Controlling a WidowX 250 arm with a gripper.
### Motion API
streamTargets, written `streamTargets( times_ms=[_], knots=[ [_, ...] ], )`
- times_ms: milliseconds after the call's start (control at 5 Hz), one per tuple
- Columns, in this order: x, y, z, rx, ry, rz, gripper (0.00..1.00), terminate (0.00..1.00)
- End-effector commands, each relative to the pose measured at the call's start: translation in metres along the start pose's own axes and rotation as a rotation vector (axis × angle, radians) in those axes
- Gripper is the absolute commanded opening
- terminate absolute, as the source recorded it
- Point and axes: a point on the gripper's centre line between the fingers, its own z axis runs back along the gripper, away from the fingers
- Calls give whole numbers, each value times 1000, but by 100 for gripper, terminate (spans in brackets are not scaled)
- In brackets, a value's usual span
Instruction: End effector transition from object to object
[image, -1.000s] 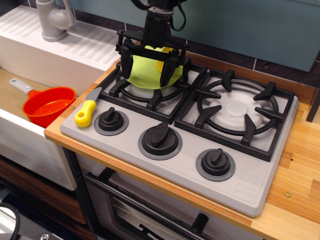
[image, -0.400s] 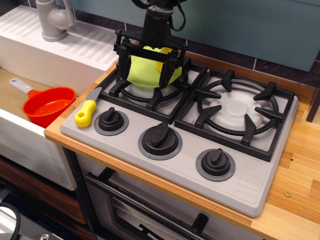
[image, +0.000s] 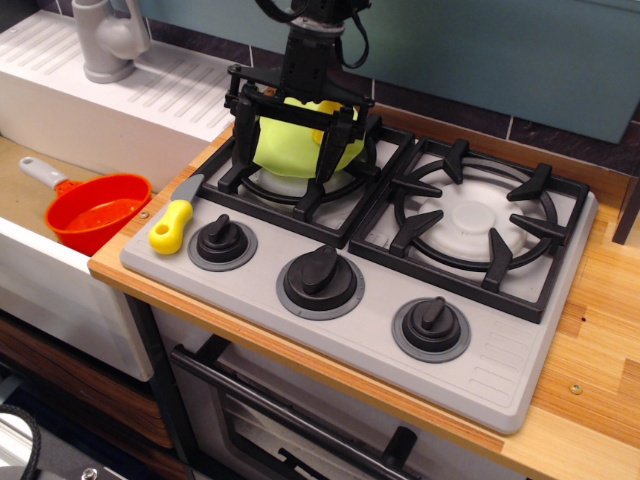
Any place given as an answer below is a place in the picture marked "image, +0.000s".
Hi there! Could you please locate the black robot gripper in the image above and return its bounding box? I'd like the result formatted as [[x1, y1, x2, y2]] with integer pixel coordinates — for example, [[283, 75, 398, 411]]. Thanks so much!
[[225, 34, 374, 183]]

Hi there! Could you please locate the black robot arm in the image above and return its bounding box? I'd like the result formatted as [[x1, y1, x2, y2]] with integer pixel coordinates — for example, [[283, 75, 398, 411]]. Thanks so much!
[[225, 1, 374, 184]]

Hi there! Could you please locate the light green round plate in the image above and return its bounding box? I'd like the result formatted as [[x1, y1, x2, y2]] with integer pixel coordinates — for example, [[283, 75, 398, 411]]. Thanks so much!
[[254, 97, 365, 179]]

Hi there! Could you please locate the yellow toy corn cob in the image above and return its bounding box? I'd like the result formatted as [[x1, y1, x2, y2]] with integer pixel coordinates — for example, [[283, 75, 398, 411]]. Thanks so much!
[[311, 100, 358, 146]]

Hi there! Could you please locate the white left burner disc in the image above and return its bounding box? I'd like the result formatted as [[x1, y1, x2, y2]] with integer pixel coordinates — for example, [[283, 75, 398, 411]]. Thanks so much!
[[239, 169, 361, 229]]

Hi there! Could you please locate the white burner disc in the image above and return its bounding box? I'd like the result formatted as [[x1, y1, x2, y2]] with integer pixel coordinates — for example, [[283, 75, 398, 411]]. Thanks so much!
[[239, 169, 361, 229], [405, 180, 528, 262]]

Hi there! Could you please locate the black left burner grate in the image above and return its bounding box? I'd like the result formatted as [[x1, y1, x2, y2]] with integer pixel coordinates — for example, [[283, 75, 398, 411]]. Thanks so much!
[[196, 115, 415, 248]]

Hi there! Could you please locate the black burner grate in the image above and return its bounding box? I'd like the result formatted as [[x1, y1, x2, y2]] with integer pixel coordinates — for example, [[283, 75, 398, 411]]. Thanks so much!
[[196, 115, 415, 248], [349, 138, 597, 324]]

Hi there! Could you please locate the white toy sink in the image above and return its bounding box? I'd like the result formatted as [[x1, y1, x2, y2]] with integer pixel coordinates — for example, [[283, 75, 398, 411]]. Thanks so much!
[[1, 11, 231, 382]]

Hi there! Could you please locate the black left stove knob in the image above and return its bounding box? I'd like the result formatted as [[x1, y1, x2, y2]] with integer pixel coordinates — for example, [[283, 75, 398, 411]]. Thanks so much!
[[188, 214, 258, 272]]

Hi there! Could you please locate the black stove knob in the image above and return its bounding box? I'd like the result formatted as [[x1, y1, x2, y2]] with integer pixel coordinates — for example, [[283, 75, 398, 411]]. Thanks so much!
[[391, 296, 471, 364], [276, 245, 365, 321], [188, 214, 258, 272]]

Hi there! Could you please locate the black middle stove knob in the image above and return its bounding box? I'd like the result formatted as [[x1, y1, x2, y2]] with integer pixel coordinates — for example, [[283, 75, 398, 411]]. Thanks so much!
[[276, 245, 365, 321]]

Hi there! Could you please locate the white right burner disc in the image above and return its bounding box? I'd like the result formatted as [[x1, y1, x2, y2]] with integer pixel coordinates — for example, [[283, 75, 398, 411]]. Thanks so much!
[[405, 180, 528, 262]]

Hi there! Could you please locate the grey toy faucet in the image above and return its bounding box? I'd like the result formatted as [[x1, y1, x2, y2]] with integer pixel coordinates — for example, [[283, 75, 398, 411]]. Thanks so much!
[[72, 0, 151, 84]]

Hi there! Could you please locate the black right burner grate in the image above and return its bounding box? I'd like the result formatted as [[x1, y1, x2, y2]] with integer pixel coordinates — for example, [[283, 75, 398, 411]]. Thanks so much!
[[349, 138, 597, 324]]

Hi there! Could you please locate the black right stove knob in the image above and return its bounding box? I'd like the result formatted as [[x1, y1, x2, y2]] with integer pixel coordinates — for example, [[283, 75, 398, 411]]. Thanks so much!
[[391, 296, 471, 364]]

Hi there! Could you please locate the grey toy stove top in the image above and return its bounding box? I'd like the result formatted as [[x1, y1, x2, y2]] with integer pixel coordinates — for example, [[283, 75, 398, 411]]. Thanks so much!
[[119, 124, 599, 435]]

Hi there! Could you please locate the toy oven door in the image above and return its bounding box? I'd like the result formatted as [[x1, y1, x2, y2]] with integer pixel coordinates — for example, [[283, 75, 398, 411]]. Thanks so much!
[[165, 335, 517, 479]]

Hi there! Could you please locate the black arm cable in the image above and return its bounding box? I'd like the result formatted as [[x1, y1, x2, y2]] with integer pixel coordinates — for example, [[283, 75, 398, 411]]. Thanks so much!
[[335, 0, 373, 70]]

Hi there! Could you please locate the yellow handled toy knife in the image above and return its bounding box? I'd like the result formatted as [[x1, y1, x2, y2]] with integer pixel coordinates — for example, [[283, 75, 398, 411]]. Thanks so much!
[[148, 174, 204, 255]]

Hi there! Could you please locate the orange pot grey handle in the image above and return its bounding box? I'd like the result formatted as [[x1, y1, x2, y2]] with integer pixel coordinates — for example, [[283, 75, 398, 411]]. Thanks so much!
[[19, 157, 152, 256]]

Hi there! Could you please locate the black oven door handle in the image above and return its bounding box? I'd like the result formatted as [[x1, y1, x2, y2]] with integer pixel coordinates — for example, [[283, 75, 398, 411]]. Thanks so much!
[[170, 345, 412, 480]]

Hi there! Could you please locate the black braided cable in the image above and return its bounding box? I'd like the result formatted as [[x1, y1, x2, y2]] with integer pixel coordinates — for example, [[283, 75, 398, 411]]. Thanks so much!
[[0, 403, 41, 480]]

